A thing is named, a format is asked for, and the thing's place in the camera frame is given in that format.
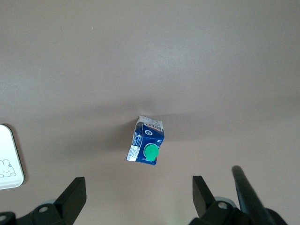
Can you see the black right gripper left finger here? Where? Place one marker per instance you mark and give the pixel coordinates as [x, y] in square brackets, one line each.
[68, 204]

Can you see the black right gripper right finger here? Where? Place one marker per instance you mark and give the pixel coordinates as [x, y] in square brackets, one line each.
[208, 208]

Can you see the blue milk carton green cap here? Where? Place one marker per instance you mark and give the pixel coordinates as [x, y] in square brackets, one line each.
[146, 140]

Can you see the cream tray with rabbit print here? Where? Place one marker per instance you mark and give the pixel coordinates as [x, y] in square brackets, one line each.
[9, 150]

